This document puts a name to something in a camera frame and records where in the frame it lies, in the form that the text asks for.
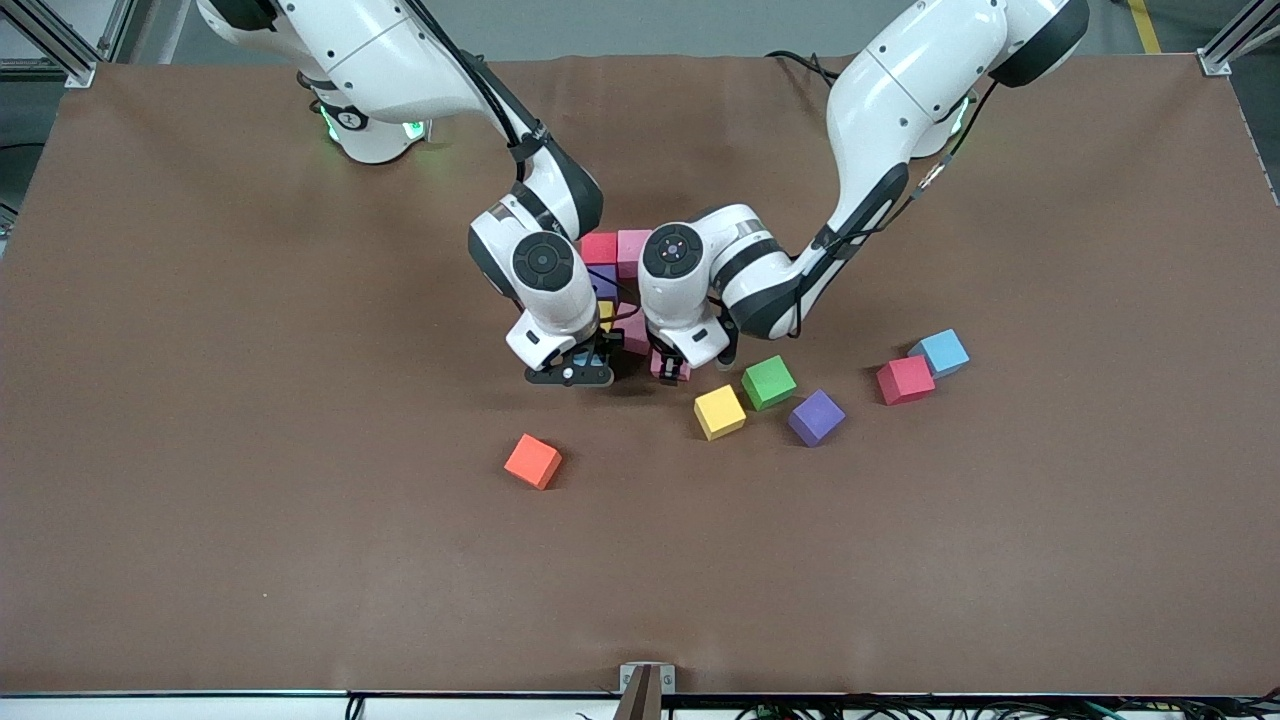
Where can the yellow foam cube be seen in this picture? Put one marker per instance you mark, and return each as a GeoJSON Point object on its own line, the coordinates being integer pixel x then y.
{"type": "Point", "coordinates": [606, 315]}
{"type": "Point", "coordinates": [720, 411]}

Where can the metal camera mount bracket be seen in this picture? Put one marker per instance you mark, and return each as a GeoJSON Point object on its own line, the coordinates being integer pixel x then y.
{"type": "Point", "coordinates": [645, 690]}

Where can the orange foam cube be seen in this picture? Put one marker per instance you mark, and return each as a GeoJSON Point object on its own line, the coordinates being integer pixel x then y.
{"type": "Point", "coordinates": [533, 461]}

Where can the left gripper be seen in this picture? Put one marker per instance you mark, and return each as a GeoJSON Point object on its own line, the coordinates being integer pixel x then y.
{"type": "Point", "coordinates": [668, 358]}

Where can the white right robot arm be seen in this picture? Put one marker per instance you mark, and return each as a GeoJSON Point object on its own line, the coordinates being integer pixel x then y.
{"type": "Point", "coordinates": [545, 265]}

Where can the pink foam cube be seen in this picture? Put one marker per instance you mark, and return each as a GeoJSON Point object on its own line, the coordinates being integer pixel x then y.
{"type": "Point", "coordinates": [634, 250]}
{"type": "Point", "coordinates": [632, 338]}
{"type": "Point", "coordinates": [655, 370]}

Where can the red foam cube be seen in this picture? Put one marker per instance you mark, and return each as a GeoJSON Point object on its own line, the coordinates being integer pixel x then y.
{"type": "Point", "coordinates": [600, 248]}
{"type": "Point", "coordinates": [906, 380]}

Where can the aluminium frame post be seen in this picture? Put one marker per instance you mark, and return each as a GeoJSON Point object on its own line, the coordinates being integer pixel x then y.
{"type": "Point", "coordinates": [60, 50]}
{"type": "Point", "coordinates": [1225, 50]}

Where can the purple foam cube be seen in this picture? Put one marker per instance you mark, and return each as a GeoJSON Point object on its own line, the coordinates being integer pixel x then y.
{"type": "Point", "coordinates": [604, 283]}
{"type": "Point", "coordinates": [816, 418]}

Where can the green foam cube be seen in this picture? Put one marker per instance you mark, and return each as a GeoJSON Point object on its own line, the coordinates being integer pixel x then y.
{"type": "Point", "coordinates": [768, 382]}

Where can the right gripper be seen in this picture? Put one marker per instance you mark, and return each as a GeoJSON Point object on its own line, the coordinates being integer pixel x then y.
{"type": "Point", "coordinates": [597, 349]}

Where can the brown table mat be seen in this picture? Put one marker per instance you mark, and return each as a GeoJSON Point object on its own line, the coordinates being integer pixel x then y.
{"type": "Point", "coordinates": [300, 560]}

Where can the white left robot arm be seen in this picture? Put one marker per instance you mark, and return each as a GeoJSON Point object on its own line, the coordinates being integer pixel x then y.
{"type": "Point", "coordinates": [870, 120]}

